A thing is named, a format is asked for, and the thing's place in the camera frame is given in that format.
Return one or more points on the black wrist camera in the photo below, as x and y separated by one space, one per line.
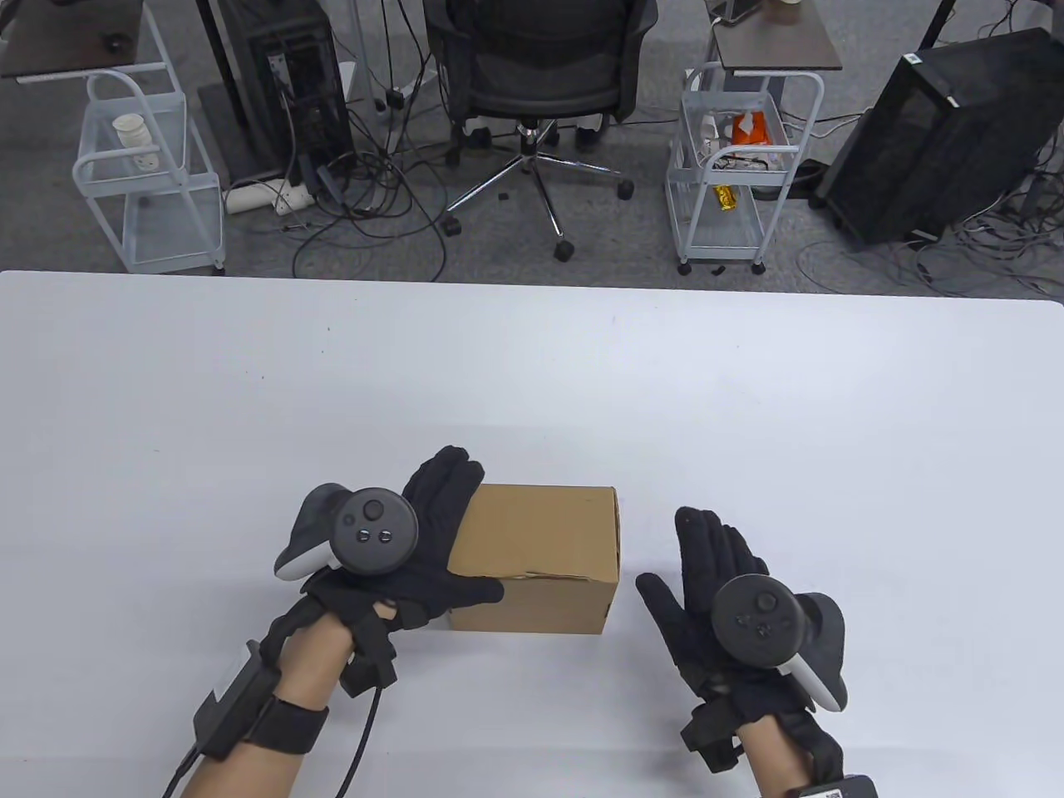
370 669
711 736

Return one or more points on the black mesh office chair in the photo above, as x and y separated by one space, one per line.
540 58

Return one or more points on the small brown desk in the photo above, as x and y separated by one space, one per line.
773 46

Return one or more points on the person's right hand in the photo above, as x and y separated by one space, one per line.
698 615

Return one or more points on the white paper cup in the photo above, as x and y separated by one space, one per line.
130 133

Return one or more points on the black mesh computer tower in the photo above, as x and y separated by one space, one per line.
939 141

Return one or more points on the person's right forearm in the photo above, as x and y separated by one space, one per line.
777 761

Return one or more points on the yellow snack packet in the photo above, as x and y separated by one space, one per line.
726 198

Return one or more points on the dark wooden desk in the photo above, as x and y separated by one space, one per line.
58 33

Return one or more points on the brown cardboard mailer box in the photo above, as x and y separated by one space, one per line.
540 532

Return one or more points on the person's left hand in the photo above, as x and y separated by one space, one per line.
440 532

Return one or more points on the white power adapter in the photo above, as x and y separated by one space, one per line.
148 160

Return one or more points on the white power strip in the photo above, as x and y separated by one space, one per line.
258 197

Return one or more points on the black wrist sensor box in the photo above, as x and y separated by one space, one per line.
839 788
237 706

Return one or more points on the grey white handheld controller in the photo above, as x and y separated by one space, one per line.
374 528
756 619

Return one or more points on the orange snack packet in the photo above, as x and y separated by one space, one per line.
750 129

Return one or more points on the open black computer tower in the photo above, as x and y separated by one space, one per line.
299 83

